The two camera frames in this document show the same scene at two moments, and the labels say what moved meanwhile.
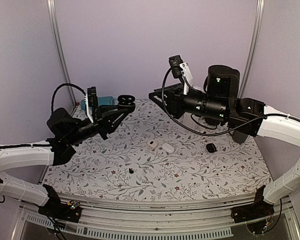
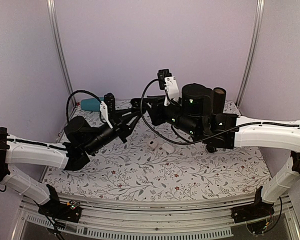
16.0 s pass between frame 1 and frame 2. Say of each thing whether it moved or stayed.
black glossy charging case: moved
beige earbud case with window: stayed
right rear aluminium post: stayed
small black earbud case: stayed
